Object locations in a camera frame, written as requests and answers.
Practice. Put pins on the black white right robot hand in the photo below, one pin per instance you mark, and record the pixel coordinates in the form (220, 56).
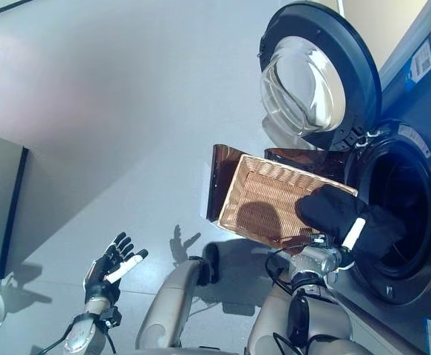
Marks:
(353, 233)

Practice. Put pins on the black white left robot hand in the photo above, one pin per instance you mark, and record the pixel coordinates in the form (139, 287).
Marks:
(102, 273)

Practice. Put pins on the dark navy garment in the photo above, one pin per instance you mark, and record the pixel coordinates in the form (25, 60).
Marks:
(333, 211)

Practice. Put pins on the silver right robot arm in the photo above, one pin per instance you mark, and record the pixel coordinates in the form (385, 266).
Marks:
(318, 303)

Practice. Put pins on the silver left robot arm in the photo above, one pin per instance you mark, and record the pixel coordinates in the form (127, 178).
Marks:
(82, 329)

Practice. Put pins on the silver left robot leg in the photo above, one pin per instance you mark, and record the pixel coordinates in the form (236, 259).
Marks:
(170, 296)

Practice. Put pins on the silver robot leg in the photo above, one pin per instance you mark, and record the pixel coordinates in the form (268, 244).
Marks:
(267, 318)
(170, 296)

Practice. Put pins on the wicker laundry basket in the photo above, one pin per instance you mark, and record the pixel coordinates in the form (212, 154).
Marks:
(259, 188)

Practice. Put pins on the silver right robot leg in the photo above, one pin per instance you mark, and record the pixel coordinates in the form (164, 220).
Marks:
(267, 318)

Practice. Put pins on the glossy dark brown stool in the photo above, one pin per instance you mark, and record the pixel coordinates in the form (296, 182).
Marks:
(220, 177)

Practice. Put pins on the round glass washer door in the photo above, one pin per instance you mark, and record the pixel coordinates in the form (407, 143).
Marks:
(311, 74)

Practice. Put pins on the blue white label sticker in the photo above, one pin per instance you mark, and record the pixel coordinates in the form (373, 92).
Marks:
(420, 64)

